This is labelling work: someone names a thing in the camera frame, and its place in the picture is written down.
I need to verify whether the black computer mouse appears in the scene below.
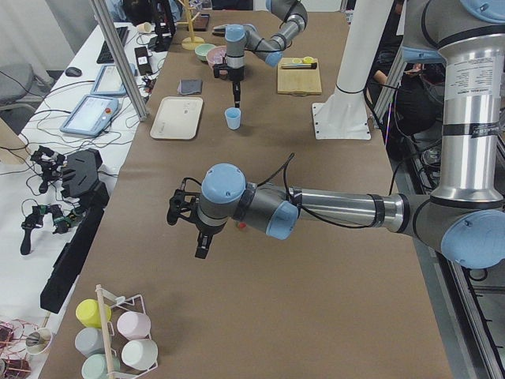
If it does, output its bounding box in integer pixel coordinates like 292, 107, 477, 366
65, 66, 82, 77

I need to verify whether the light blue cup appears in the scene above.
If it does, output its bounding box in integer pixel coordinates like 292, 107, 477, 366
224, 107, 241, 130

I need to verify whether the grey cup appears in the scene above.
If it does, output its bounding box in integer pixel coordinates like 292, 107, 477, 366
74, 327, 105, 358

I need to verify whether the clear ice cubes pile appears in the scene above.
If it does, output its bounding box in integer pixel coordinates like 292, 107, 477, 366
208, 47, 226, 66

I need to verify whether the teach pendant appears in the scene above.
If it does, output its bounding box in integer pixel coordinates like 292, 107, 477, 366
90, 64, 126, 97
60, 95, 119, 137

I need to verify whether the pink bowl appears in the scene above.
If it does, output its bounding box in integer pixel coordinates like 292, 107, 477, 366
206, 46, 226, 69

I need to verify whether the mint green cup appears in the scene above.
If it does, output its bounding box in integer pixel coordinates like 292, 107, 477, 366
81, 354, 109, 379

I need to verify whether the teach pendant near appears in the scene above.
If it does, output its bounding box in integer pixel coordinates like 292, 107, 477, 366
60, 95, 119, 137

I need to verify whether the cream rabbit tray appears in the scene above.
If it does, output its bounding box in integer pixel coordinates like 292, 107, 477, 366
150, 96, 204, 141

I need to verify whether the white wire cup rack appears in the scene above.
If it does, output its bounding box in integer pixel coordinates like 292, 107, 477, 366
95, 284, 159, 378

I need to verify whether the yellow cup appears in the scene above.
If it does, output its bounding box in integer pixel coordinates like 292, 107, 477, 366
75, 299, 102, 328

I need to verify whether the black bracket device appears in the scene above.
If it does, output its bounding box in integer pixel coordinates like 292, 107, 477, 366
40, 148, 110, 313

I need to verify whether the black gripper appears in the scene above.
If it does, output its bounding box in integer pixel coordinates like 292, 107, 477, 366
227, 66, 245, 108
193, 216, 227, 259

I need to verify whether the grey folded cloth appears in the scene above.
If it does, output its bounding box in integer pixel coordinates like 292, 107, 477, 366
178, 79, 203, 96

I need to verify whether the pink cup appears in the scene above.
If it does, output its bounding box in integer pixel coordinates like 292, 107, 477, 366
117, 311, 152, 340

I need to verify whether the wooden mug tree stand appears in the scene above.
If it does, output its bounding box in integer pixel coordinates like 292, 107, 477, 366
177, 0, 204, 51

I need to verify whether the aluminium camera post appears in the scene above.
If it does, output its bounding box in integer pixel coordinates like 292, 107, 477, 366
90, 0, 148, 122

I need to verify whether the white cup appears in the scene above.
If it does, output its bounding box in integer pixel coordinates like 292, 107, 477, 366
122, 339, 159, 370

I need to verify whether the teach pendant far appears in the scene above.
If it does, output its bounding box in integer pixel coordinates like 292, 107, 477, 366
90, 64, 126, 97

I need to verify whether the black keyboard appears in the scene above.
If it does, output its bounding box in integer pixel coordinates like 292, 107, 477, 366
95, 25, 130, 66

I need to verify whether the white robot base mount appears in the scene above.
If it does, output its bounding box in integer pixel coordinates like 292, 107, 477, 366
312, 0, 393, 141

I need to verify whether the green bowl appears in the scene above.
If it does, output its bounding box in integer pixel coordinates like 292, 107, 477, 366
194, 43, 215, 62

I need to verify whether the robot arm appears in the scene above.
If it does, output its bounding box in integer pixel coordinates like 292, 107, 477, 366
220, 1, 308, 108
190, 1, 504, 269

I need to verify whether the paper cup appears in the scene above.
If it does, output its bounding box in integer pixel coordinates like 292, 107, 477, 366
137, 22, 153, 34

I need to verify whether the wooden cutting board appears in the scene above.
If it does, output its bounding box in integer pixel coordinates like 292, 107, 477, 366
277, 57, 322, 96

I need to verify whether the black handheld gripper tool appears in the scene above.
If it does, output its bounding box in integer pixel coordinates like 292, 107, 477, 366
20, 205, 69, 256

